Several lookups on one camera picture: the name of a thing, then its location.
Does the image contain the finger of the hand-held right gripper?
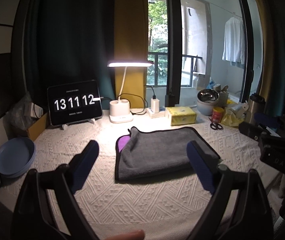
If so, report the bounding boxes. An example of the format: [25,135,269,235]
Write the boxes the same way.
[254,112,282,131]
[238,122,267,142]

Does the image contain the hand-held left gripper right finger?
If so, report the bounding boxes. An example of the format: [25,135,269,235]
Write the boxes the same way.
[186,141,274,240]

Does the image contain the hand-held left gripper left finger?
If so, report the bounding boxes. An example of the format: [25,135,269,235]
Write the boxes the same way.
[13,140,100,240]

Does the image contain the grey towel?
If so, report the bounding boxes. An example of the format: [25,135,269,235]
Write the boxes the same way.
[115,126,221,182]

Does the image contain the person's left hand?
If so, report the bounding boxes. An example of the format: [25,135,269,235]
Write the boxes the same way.
[102,229,145,240]

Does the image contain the steel thermos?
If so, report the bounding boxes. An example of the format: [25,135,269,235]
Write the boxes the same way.
[244,93,266,126]

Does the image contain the yellow plastic bag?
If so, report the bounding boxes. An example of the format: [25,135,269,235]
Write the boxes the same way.
[219,100,246,128]

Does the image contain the red can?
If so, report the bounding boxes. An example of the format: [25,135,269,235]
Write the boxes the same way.
[212,107,225,124]

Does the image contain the white tablet stand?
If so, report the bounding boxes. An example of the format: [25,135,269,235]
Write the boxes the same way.
[60,118,96,131]

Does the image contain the white utensil holder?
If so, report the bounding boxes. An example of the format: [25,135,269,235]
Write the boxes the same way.
[217,84,230,107]

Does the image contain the yellow tissue box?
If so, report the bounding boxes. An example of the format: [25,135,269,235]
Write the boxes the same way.
[165,106,197,126]

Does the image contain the steel bowl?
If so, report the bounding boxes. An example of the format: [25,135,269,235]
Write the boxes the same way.
[197,88,220,104]

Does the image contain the cardboard box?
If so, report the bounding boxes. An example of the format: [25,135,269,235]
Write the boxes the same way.
[10,100,49,142]

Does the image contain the black tablet with clock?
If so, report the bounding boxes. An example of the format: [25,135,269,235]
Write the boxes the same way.
[47,79,104,127]

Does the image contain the white desk lamp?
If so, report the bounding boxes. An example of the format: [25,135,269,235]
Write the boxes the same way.
[107,59,154,124]

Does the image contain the white power strip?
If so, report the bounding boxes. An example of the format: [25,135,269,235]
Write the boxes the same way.
[146,106,168,119]

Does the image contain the white knitted tablecloth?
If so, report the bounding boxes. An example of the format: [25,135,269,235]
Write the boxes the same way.
[0,108,285,240]

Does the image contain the blue plastic plate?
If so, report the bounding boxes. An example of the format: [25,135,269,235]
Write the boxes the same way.
[0,137,36,179]

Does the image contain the clear plastic bag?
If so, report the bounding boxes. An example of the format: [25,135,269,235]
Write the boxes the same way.
[9,92,37,132]

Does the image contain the white hanging shirt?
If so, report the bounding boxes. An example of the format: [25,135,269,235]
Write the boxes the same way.
[222,16,246,66]

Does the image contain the black balcony railing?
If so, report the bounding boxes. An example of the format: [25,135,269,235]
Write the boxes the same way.
[147,52,169,86]

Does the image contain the dark green curtain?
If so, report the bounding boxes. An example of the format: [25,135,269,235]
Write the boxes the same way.
[13,0,117,110]

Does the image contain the yellow curtain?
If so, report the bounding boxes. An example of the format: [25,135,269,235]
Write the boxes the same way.
[114,0,150,110]

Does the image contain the black-handled scissors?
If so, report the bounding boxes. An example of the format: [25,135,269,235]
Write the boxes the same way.
[209,116,223,131]

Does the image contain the white charger with black cable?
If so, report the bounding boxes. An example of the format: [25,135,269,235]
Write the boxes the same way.
[150,85,160,113]

